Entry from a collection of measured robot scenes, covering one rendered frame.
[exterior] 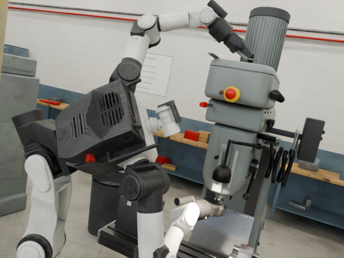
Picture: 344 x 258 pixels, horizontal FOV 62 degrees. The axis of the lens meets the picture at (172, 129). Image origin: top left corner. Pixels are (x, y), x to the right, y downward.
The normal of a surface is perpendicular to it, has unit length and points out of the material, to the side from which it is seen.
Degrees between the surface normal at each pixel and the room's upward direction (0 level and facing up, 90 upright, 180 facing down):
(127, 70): 61
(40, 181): 90
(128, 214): 90
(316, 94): 90
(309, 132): 90
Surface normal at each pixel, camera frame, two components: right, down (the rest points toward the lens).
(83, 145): -0.48, -0.26
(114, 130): -0.27, -0.37
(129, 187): -0.62, -0.01
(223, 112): -0.40, 0.05
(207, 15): -0.11, 0.25
